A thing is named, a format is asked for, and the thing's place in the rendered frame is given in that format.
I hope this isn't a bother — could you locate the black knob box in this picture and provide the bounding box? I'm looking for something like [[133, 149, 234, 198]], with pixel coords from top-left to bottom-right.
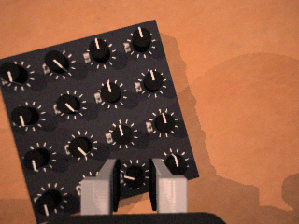
[[0, 20, 200, 224]]

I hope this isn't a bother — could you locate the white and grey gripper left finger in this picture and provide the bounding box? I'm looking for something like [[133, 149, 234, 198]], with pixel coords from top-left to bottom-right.
[[81, 159, 121, 215]]

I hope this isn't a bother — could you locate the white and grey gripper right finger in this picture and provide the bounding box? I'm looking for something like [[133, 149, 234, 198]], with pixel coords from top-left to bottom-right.
[[149, 159, 188, 213]]

